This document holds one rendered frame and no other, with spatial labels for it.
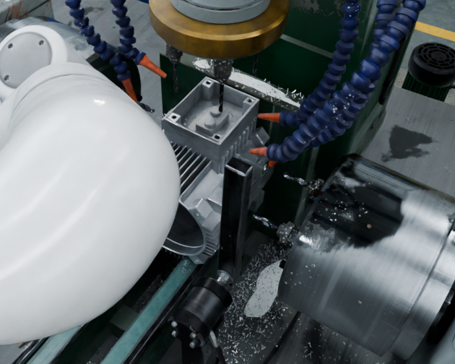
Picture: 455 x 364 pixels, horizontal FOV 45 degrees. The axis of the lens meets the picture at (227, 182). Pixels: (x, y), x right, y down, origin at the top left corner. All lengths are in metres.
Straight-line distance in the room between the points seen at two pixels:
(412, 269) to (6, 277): 0.57
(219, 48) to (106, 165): 0.45
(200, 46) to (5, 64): 0.22
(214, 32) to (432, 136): 0.85
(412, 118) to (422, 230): 0.74
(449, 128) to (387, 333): 0.80
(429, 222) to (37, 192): 0.58
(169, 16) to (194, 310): 0.38
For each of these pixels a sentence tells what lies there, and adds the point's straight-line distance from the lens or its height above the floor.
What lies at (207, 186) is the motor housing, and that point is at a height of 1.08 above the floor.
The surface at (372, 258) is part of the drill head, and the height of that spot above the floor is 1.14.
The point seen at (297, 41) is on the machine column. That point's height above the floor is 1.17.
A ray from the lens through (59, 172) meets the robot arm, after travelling 0.24.
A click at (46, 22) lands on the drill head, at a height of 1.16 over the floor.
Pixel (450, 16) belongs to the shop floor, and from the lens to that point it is 3.50.
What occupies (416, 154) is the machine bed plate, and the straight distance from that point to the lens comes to 1.36.
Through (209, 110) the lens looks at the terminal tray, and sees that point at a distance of 0.87.
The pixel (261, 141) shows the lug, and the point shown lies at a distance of 0.90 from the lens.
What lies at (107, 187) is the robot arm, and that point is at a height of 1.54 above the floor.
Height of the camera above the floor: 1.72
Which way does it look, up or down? 50 degrees down
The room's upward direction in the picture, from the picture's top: 4 degrees clockwise
